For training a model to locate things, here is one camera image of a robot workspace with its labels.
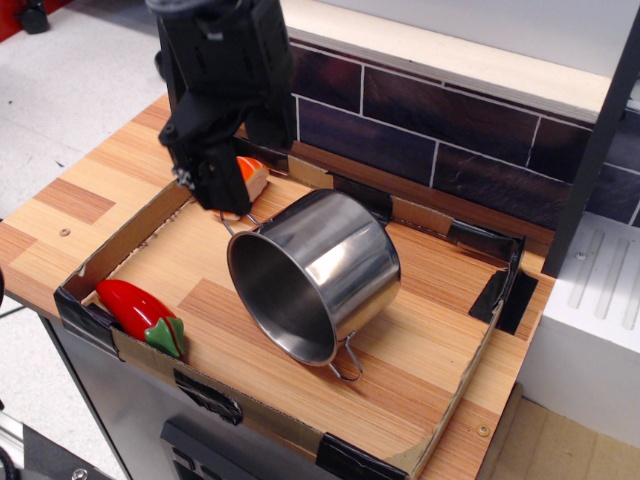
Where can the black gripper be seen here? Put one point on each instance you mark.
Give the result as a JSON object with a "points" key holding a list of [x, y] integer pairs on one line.
{"points": [[235, 61]]}

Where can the shiny metal pot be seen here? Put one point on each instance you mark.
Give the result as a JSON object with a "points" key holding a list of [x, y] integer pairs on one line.
{"points": [[314, 275]]}

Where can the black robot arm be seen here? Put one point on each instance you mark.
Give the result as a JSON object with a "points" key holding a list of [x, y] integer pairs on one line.
{"points": [[227, 65]]}

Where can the cardboard fence with black tape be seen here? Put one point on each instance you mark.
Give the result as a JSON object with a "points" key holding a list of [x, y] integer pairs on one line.
{"points": [[440, 361]]}

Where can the orange salmon sushi toy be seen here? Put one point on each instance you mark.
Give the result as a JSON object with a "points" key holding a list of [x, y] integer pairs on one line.
{"points": [[255, 175]]}

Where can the dark brick backsplash panel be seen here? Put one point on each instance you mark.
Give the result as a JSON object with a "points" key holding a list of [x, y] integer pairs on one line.
{"points": [[467, 128]]}

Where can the red chili pepper toy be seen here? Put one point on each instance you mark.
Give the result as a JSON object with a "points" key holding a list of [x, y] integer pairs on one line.
{"points": [[143, 317]]}

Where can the black chair caster wheel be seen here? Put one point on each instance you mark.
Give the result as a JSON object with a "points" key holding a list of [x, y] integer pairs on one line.
{"points": [[32, 17]]}

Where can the black oven control panel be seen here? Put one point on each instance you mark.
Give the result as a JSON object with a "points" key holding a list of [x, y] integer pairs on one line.
{"points": [[190, 458]]}

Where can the white ribbed sink drainer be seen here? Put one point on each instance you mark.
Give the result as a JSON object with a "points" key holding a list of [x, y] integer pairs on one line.
{"points": [[583, 362]]}

